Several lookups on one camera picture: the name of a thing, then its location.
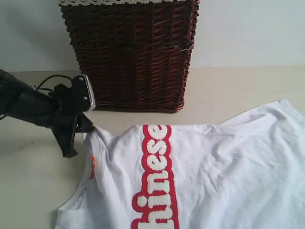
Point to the dark red wicker basket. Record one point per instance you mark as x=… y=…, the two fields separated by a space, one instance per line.
x=137 y=56

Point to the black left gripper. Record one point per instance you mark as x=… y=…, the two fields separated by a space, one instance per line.
x=62 y=113

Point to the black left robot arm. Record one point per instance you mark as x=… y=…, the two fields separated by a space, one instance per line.
x=19 y=100

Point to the white t-shirt red lettering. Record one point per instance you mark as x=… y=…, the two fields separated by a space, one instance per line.
x=245 y=173

